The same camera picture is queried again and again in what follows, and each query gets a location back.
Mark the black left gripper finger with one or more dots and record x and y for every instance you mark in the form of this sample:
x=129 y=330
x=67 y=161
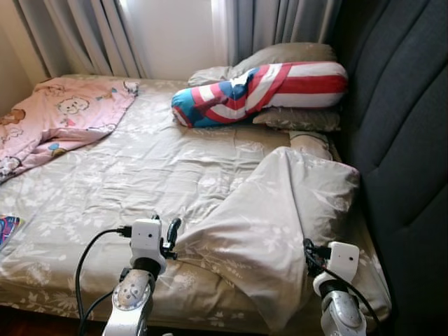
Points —
x=174 y=229

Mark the pink cartoon print blanket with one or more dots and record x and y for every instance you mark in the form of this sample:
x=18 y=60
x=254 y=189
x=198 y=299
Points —
x=63 y=112

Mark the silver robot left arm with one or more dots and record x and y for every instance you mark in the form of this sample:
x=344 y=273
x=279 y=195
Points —
x=133 y=294

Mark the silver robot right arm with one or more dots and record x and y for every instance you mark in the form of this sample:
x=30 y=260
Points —
x=341 y=311

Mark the beige floral bed sheet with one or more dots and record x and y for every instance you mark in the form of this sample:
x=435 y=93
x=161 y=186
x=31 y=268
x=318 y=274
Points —
x=161 y=182

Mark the pinkish beige pillow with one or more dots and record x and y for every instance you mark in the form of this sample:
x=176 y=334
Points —
x=311 y=143

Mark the flat grey floral pillow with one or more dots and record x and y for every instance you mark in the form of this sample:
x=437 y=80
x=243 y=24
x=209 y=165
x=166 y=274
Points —
x=301 y=119

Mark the dark grey upholstered headboard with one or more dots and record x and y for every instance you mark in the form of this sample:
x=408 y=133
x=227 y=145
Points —
x=406 y=140

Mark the small grey floral pillow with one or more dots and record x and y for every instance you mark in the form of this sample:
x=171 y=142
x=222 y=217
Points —
x=210 y=75

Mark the colourful comic book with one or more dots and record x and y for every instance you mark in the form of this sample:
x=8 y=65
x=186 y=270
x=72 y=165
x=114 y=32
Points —
x=8 y=231

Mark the red white blue striped pillow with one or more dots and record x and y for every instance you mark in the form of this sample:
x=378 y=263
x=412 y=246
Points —
x=280 y=84

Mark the grey pleated curtain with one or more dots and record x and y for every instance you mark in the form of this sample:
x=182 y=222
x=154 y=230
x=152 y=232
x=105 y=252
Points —
x=77 y=35
x=280 y=24

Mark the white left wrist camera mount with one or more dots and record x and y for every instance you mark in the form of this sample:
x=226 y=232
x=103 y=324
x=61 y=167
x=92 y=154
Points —
x=145 y=241

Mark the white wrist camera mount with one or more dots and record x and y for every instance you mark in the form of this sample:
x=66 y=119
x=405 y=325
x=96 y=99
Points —
x=145 y=241
x=344 y=260

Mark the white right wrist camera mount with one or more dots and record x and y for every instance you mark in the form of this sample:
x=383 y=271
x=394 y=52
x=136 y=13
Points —
x=344 y=260

